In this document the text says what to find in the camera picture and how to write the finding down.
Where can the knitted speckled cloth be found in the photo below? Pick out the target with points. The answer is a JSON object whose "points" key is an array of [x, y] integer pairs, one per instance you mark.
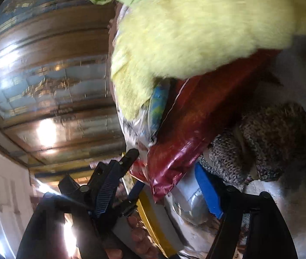
{"points": [[265, 142]]}

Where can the yellow rimmed white tray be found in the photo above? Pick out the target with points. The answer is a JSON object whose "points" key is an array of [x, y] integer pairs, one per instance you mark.
{"points": [[156, 220]]}

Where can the person's hand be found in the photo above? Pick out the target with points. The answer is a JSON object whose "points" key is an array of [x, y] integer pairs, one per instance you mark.
{"points": [[132, 231]]}

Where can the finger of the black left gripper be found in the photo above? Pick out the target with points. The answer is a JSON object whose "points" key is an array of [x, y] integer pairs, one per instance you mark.
{"points": [[116, 171]]}

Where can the yellow towel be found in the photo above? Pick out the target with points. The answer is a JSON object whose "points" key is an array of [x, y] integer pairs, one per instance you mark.
{"points": [[186, 38]]}

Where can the clear bag landscape print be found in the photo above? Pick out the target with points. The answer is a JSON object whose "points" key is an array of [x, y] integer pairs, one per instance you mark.
{"points": [[144, 128]]}

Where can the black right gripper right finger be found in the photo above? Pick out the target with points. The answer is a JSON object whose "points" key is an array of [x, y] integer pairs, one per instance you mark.
{"points": [[268, 233]]}

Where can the dark red plastic bag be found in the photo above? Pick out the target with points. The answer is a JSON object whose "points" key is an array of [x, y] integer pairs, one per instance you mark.
{"points": [[198, 110]]}

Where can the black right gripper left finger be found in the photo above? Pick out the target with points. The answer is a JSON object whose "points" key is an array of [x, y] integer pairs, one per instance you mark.
{"points": [[44, 234]]}

